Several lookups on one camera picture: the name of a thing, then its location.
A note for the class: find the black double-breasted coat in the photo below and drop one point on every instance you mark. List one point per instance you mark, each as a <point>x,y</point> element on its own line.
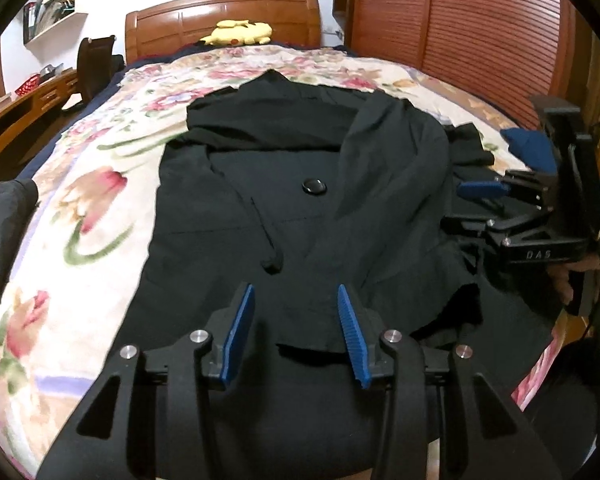
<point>298,189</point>

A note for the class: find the black binder on shelf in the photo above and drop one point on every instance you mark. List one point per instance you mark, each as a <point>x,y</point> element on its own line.
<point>29,12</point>

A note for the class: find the brown louvered wardrobe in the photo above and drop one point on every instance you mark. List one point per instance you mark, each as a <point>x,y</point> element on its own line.
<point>501,51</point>

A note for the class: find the dark brown chair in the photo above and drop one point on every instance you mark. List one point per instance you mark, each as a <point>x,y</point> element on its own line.
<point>95,68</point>

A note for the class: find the wooden desk with cabinets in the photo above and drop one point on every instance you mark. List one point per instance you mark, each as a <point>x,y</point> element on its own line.
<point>26,110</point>

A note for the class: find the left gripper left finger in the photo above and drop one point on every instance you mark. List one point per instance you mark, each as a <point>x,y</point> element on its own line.
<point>207,359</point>

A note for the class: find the floral bed blanket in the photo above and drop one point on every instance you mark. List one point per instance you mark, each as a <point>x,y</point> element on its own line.
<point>78,266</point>

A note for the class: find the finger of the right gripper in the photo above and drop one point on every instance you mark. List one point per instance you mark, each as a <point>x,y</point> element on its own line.
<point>465,224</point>
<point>482,190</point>

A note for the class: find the red basket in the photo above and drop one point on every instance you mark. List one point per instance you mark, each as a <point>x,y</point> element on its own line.
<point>29,85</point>

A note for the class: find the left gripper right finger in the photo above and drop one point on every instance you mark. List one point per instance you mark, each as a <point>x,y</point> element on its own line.
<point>384,359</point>

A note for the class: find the navy blue folded garment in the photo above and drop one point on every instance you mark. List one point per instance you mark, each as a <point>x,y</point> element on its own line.
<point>533,148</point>

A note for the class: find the white wall shelf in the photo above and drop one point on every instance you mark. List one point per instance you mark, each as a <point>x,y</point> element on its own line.
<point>55,5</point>

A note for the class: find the yellow Pikachu plush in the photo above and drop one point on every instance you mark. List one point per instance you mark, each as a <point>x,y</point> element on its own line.
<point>238,33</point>

